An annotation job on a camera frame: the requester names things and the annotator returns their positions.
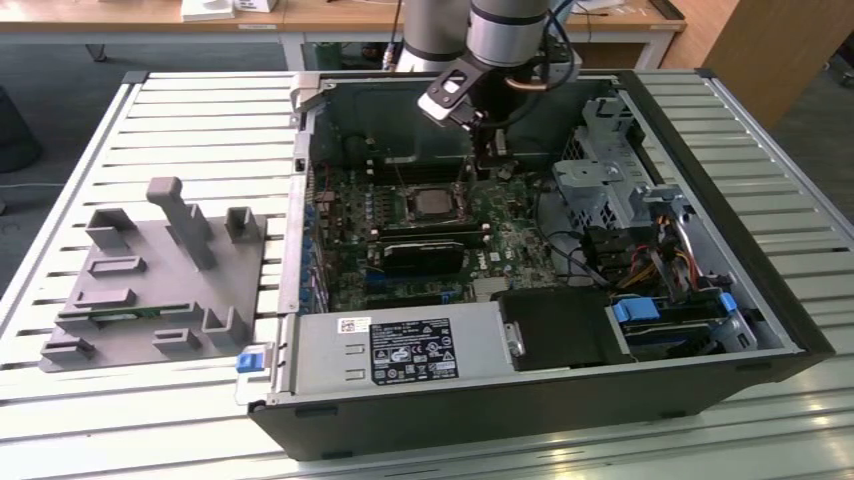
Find CPU socket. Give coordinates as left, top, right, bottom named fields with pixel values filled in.
left=393, top=183, right=480, bottom=226

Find grey plastic parts rack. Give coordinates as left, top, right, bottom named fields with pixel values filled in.
left=39, top=175, right=270, bottom=375

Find silver metal drive cage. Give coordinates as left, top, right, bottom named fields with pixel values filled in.
left=550, top=97, right=689, bottom=231

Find green RAM stick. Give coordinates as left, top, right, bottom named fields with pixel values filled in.
left=86, top=303, right=195, bottom=322

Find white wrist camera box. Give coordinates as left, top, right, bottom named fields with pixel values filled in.
left=417, top=63, right=485, bottom=132

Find black bin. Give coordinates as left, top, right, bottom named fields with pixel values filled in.
left=0, top=84, right=43, bottom=174

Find metal disk bay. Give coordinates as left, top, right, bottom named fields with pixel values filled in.
left=605, top=287, right=763, bottom=362

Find green circuit board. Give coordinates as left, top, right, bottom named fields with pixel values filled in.
left=304, top=42, right=349, bottom=71

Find white paper sheets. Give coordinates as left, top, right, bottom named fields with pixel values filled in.
left=574, top=0, right=646, bottom=15

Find black graphics card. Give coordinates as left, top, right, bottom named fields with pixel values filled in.
left=370, top=239, right=469, bottom=276

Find silver CPU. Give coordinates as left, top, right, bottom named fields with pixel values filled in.
left=410, top=188, right=462, bottom=215

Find blue plastic latch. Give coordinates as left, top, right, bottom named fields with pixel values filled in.
left=237, top=344, right=279, bottom=374

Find coloured wire bundle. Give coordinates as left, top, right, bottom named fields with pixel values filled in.
left=617, top=214, right=706, bottom=304

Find thin wire locking lever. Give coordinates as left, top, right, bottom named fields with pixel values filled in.
left=390, top=158, right=413, bottom=196

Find black open PC case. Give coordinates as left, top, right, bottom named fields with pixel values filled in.
left=246, top=68, right=837, bottom=462

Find metal socket cover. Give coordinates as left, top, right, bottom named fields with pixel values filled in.
left=453, top=154, right=520, bottom=211

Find black RAM slot bank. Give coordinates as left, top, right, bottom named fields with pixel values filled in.
left=370, top=153, right=469, bottom=186
left=373, top=222, right=486, bottom=247

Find grey power supply unit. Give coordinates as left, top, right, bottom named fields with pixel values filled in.
left=266, top=304, right=516, bottom=406

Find black wire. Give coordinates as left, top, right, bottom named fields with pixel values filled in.
left=544, top=230, right=620, bottom=292

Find wooden cabinet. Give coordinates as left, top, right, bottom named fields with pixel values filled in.
left=693, top=0, right=854, bottom=131

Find small silver heat sink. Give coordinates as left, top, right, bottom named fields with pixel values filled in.
left=472, top=278, right=509, bottom=301

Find green motherboard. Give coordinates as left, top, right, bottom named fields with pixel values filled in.
left=308, top=159, right=569, bottom=314

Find silver metal latch handle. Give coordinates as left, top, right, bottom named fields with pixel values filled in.
left=501, top=321, right=530, bottom=357

